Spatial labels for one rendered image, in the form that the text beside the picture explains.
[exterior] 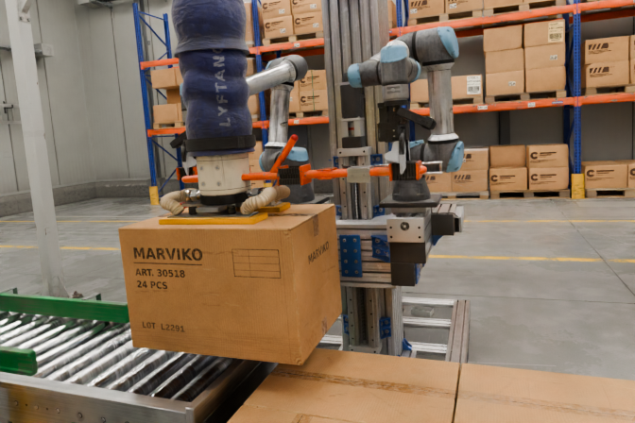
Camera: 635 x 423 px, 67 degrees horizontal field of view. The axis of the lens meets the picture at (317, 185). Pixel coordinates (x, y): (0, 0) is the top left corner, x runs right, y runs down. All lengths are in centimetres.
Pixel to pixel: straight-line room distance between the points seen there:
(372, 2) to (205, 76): 92
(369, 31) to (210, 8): 83
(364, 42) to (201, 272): 120
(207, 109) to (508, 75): 736
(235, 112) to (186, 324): 67
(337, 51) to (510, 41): 661
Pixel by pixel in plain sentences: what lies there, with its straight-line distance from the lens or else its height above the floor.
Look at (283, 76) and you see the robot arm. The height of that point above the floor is 157.
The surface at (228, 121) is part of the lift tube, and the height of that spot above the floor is 138.
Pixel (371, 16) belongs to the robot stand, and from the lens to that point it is 215.
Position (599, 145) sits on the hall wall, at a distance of 1003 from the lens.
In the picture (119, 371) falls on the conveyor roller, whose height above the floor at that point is 53.
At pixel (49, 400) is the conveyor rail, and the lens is 183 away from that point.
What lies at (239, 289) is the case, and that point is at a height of 89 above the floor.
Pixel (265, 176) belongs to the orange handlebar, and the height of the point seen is 120.
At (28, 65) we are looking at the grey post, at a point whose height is 203.
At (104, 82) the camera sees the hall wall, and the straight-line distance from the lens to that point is 1336.
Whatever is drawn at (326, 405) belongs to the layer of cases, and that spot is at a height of 54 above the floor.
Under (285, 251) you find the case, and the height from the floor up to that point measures 101.
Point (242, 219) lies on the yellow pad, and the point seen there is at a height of 109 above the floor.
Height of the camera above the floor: 133
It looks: 6 degrees down
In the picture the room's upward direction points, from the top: 4 degrees counter-clockwise
